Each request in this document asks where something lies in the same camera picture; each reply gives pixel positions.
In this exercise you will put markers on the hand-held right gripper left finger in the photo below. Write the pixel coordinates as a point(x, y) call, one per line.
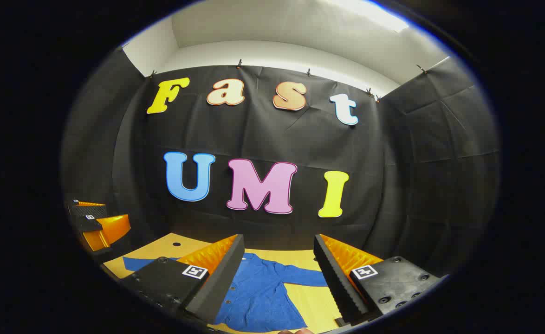
point(219, 280)

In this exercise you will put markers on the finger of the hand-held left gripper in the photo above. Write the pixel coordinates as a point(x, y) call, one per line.
point(110, 232)
point(87, 211)

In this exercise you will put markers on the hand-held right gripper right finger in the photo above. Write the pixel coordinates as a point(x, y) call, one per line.
point(337, 283)

